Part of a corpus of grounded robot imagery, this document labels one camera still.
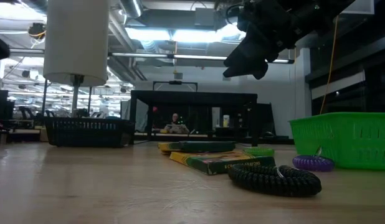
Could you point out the long ceiling light bar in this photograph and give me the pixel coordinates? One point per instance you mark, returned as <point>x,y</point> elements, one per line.
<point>167,56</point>

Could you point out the person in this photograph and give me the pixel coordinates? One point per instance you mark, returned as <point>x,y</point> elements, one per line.
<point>177,127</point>

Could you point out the purple coil wristband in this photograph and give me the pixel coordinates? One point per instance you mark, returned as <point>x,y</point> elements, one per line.
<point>311,165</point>

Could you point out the black mesh desk riser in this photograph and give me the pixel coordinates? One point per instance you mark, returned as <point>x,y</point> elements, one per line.
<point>192,97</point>

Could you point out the black coil wristband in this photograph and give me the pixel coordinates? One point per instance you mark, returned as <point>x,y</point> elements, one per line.
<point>273,185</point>

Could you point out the black plastic slotted basket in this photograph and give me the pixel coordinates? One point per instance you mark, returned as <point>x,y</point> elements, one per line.
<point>86,137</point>

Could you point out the small white bottle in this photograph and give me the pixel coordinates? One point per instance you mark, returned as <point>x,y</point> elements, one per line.
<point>226,121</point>

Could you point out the Crayola crayon box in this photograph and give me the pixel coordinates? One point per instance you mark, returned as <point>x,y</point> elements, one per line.
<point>211,165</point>
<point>205,146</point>

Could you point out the white paper towel roll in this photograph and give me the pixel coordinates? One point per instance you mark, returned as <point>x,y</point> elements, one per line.
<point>75,40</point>

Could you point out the square wall vent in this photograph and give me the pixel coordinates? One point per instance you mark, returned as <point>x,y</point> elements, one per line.
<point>178,76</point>

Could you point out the green coil wristband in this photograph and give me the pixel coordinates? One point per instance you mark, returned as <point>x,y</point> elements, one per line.
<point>259,152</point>

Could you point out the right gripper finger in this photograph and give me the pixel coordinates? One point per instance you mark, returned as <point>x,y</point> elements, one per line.
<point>264,70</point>
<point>245,56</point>

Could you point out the green plastic slotted basket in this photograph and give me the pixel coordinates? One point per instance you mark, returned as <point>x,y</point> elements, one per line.
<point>351,140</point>

